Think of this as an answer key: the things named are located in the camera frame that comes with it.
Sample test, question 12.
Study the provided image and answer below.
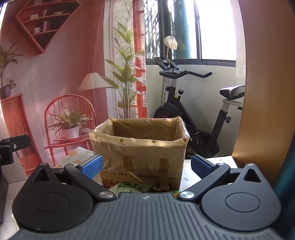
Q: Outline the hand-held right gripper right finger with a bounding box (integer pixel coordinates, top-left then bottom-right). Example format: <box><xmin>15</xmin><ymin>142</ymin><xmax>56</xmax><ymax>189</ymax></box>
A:
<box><xmin>177</xmin><ymin>154</ymin><xmax>269</xmax><ymax>203</ymax></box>

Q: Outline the black exercise bike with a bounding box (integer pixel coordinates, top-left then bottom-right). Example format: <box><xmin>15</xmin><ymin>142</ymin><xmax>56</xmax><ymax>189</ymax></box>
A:
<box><xmin>153</xmin><ymin>56</ymin><xmax>246</xmax><ymax>160</ymax></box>

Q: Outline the printed wall backdrop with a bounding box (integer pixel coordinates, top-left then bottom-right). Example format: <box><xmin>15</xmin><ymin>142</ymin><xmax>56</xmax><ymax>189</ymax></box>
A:
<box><xmin>0</xmin><ymin>0</ymin><xmax>148</xmax><ymax>179</ymax></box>

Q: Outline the wooden board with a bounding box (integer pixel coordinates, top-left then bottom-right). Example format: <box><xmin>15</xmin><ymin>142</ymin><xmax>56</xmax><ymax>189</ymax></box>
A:
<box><xmin>231</xmin><ymin>0</ymin><xmax>295</xmax><ymax>172</ymax></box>

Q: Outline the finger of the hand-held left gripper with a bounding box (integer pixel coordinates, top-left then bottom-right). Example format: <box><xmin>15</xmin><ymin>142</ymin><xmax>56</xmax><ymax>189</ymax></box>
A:
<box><xmin>0</xmin><ymin>135</ymin><xmax>31</xmax><ymax>153</ymax></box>

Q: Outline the brown cardboard box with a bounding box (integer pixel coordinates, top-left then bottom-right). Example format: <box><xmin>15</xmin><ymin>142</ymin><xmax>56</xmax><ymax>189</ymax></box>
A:
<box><xmin>92</xmin><ymin>118</ymin><xmax>188</xmax><ymax>191</ymax></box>

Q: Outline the green and white snack packet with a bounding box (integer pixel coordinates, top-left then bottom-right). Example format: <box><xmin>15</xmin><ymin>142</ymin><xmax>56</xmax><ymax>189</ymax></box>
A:
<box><xmin>108</xmin><ymin>181</ymin><xmax>151</xmax><ymax>195</ymax></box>

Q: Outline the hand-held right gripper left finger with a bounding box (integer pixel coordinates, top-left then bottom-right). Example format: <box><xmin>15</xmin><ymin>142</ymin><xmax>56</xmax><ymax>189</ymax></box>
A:
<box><xmin>28</xmin><ymin>154</ymin><xmax>117</xmax><ymax>203</ymax></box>

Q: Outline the pole with white cover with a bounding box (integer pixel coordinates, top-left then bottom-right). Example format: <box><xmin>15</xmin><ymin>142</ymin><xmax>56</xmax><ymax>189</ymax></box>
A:
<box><xmin>162</xmin><ymin>35</ymin><xmax>178</xmax><ymax>110</ymax></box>

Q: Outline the window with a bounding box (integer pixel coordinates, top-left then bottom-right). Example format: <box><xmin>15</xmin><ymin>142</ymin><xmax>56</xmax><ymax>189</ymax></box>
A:
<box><xmin>145</xmin><ymin>0</ymin><xmax>245</xmax><ymax>68</ymax></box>

